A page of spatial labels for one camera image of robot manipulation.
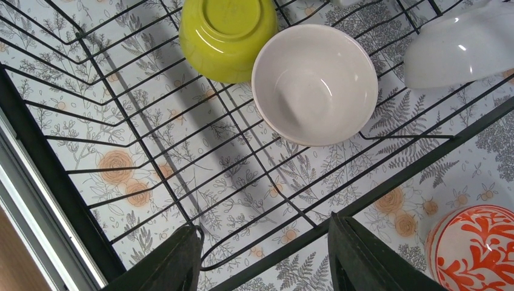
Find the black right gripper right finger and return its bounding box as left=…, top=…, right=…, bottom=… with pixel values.
left=328, top=213, right=445, bottom=290

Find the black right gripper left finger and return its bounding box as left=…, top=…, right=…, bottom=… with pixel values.
left=103, top=225, right=203, bottom=290

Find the orange patterned white bowl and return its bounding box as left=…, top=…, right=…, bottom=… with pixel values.
left=425, top=204, right=513, bottom=290

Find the black wire dish rack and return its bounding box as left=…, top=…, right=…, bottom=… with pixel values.
left=0, top=0, right=514, bottom=291

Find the cream floral bowl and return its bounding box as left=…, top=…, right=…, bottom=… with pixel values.
left=251, top=24, right=378, bottom=147

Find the white glossy bowl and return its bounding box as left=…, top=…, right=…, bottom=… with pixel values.
left=404, top=1, right=513, bottom=89

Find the floral patterned table mat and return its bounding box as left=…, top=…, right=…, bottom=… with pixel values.
left=0, top=0, right=514, bottom=291

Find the lime green bowl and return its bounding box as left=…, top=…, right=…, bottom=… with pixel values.
left=179, top=0, right=278, bottom=84

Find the aluminium front mounting rail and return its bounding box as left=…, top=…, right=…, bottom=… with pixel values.
left=1, top=113, right=108, bottom=290

